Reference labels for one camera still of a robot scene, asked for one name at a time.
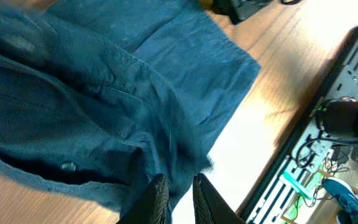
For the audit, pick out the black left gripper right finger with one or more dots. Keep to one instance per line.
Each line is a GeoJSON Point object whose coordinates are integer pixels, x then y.
{"type": "Point", "coordinates": [209, 206]}

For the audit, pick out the blue sneaker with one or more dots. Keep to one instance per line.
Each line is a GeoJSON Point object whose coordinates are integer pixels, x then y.
{"type": "Point", "coordinates": [345, 198]}

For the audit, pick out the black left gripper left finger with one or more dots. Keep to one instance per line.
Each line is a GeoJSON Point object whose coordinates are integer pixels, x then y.
{"type": "Point", "coordinates": [152, 207]}

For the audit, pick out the navy blue shorts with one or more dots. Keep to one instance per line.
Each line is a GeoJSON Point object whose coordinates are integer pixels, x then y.
{"type": "Point", "coordinates": [98, 97]}

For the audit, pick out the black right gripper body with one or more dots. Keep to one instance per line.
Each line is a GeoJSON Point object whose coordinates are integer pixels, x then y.
{"type": "Point", "coordinates": [239, 10]}

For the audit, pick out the black aluminium mounting rail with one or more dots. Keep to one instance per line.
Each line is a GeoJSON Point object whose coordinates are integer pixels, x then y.
{"type": "Point", "coordinates": [307, 146]}

